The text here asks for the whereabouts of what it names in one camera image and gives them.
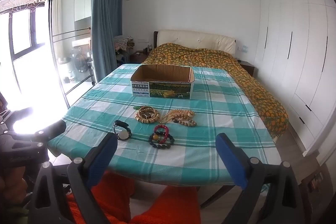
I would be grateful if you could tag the teal checked tablecloth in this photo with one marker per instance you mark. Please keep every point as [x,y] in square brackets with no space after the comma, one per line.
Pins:
[210,113]

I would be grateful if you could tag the printed cardboard box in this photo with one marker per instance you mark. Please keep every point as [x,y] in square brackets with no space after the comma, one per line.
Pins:
[168,90]

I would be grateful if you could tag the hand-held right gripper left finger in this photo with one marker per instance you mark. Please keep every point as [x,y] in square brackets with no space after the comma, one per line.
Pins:
[102,161]

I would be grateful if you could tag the cream padded headboard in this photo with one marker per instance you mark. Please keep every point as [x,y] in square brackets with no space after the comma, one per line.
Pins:
[194,39]

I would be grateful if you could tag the black wristwatch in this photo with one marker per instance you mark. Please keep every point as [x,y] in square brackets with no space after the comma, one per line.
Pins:
[122,135]

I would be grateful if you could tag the balcony clothes drying rack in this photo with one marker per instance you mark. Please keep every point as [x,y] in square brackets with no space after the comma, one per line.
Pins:
[23,2]

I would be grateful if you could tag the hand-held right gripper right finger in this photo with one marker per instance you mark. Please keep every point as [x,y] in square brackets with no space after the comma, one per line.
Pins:
[231,161]

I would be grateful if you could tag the black framed glass door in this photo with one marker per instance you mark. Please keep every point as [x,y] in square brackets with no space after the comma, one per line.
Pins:
[51,16]

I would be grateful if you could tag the blue curtain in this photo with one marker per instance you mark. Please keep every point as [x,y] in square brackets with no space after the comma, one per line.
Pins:
[105,24]

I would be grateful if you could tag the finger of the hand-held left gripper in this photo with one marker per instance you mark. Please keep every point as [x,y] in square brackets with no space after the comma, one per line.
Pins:
[53,129]

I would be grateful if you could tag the pile of clothes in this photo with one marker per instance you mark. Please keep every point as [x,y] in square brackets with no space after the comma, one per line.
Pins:
[123,41]

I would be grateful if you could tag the person's orange trousers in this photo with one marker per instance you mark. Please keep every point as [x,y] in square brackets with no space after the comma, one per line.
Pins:
[173,205]

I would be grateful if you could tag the washing machine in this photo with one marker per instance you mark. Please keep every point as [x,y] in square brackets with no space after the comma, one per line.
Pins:
[80,64]

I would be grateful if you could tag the person's left hand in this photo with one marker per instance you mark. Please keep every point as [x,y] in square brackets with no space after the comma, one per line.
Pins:
[13,183]

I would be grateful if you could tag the dark wooden nightstand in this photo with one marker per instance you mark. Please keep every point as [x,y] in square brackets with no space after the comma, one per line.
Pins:
[248,67]
[138,58]

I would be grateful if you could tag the white wardrobe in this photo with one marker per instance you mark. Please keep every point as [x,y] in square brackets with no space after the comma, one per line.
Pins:
[302,43]

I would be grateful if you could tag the gold bangle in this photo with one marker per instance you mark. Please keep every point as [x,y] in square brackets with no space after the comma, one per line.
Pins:
[143,109]

